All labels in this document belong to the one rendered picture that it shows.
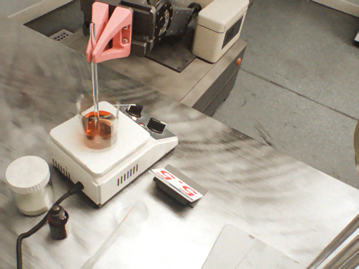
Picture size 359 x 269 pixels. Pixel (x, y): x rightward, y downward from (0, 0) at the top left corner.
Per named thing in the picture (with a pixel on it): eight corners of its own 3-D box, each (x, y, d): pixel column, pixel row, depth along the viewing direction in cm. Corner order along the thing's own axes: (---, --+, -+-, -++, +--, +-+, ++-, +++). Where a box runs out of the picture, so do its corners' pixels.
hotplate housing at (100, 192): (131, 112, 73) (133, 83, 68) (178, 147, 69) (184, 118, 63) (38, 171, 60) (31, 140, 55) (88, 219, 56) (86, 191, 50)
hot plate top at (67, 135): (104, 102, 63) (104, 98, 62) (152, 138, 59) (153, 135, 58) (47, 135, 56) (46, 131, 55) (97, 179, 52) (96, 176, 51)
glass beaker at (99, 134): (94, 121, 59) (92, 81, 53) (127, 135, 58) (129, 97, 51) (68, 148, 54) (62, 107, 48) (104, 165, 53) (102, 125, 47)
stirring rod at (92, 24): (96, 138, 54) (91, 20, 40) (100, 139, 54) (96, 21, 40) (95, 140, 54) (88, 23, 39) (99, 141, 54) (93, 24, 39)
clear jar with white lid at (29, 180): (50, 218, 55) (43, 189, 49) (10, 216, 54) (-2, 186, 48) (59, 186, 59) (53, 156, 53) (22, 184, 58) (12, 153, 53)
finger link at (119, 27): (110, 38, 39) (137, 3, 46) (51, 23, 40) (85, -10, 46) (111, 86, 44) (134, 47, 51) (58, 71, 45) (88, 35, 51)
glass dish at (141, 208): (153, 213, 58) (155, 206, 56) (137, 240, 54) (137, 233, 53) (125, 199, 59) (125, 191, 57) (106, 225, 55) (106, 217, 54)
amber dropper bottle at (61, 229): (55, 244, 52) (49, 220, 47) (47, 228, 54) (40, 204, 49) (74, 233, 54) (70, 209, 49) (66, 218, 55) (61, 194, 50)
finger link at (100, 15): (127, 42, 39) (151, 7, 46) (67, 27, 40) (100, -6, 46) (125, 89, 44) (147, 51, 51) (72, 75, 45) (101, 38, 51)
